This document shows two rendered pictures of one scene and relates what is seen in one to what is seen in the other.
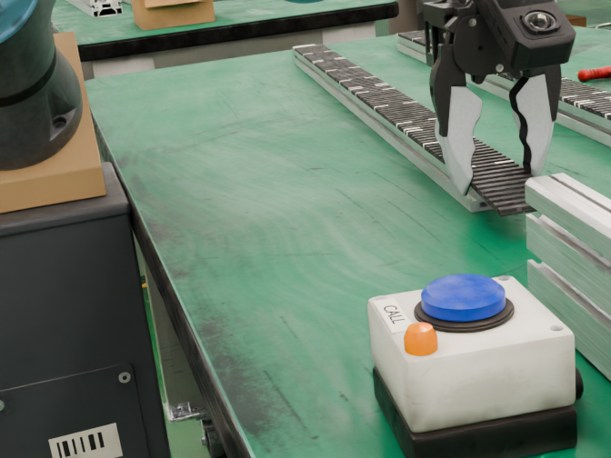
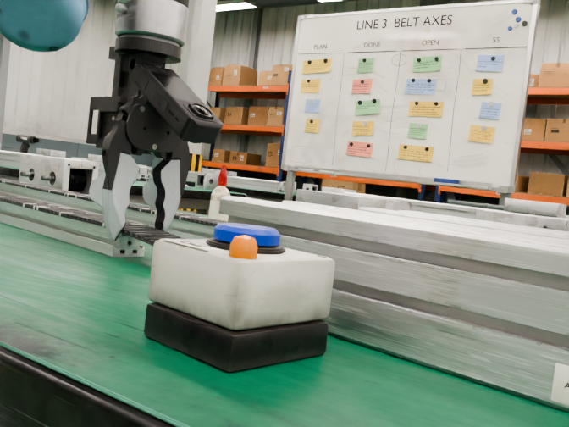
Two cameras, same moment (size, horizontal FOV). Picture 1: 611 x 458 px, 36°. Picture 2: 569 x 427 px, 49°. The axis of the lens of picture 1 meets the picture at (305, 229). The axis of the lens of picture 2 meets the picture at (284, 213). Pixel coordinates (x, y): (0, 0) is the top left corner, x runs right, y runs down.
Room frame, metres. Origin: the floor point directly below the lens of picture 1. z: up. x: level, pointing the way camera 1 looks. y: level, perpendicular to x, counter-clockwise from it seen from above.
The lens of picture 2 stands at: (0.11, 0.15, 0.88)
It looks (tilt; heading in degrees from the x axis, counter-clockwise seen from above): 3 degrees down; 321
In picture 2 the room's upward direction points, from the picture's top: 7 degrees clockwise
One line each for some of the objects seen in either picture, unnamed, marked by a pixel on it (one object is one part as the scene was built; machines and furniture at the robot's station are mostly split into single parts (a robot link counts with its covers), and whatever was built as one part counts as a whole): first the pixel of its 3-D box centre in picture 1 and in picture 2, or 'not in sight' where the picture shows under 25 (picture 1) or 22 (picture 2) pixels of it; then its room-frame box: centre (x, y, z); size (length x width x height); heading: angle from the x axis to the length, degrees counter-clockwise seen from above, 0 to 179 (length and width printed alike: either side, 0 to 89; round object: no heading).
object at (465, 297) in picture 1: (463, 304); (245, 241); (0.42, -0.07, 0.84); 0.04 x 0.04 x 0.02
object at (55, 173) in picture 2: not in sight; (63, 179); (1.56, -0.37, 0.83); 0.11 x 0.10 x 0.10; 101
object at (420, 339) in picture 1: (420, 336); (244, 246); (0.38, -0.05, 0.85); 0.02 x 0.02 x 0.01
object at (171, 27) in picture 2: not in sight; (149, 25); (0.75, -0.16, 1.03); 0.08 x 0.08 x 0.05
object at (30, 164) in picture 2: not in sight; (42, 175); (1.68, -0.36, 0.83); 0.11 x 0.10 x 0.10; 101
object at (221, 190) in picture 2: not in sight; (220, 196); (1.10, -0.50, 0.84); 0.04 x 0.04 x 0.12
